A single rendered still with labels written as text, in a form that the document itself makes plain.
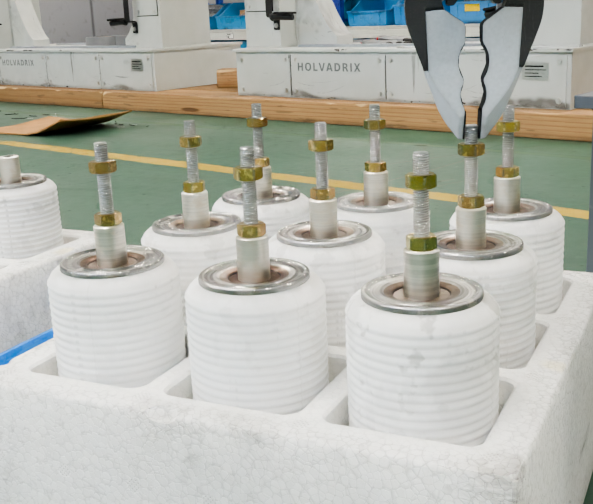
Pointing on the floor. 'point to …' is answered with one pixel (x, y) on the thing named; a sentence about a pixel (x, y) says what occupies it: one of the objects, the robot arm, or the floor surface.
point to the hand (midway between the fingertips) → (472, 121)
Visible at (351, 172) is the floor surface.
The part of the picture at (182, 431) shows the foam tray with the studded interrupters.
